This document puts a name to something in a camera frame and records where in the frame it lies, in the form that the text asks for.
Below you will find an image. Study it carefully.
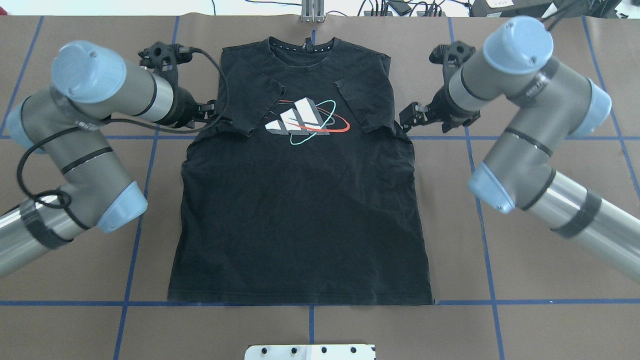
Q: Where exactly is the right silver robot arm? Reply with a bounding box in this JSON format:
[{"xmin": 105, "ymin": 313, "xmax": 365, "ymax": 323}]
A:
[{"xmin": 399, "ymin": 15, "xmax": 640, "ymax": 282}]

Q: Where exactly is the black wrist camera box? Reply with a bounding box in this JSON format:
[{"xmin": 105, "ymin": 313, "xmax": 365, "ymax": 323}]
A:
[{"xmin": 398, "ymin": 102, "xmax": 426, "ymax": 133}]

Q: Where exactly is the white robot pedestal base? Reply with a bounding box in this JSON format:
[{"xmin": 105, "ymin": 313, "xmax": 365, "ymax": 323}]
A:
[{"xmin": 244, "ymin": 344, "xmax": 377, "ymax": 360}]

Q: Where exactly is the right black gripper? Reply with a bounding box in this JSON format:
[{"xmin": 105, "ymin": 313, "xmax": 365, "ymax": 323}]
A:
[{"xmin": 423, "ymin": 42, "xmax": 481, "ymax": 133}]

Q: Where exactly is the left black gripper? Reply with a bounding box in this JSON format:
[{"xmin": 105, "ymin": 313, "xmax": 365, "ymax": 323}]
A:
[{"xmin": 138, "ymin": 42, "xmax": 221, "ymax": 132}]

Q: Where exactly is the black printed t-shirt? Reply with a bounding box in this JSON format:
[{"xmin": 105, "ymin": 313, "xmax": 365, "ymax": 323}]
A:
[{"xmin": 167, "ymin": 37, "xmax": 434, "ymax": 306}]

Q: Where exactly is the brown paper table cover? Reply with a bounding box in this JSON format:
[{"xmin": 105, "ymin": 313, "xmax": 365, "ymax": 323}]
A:
[{"xmin": 0, "ymin": 15, "xmax": 640, "ymax": 360}]

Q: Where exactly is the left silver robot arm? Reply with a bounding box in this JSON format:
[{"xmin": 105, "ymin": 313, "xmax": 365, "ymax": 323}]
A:
[{"xmin": 0, "ymin": 40, "xmax": 224, "ymax": 277}]

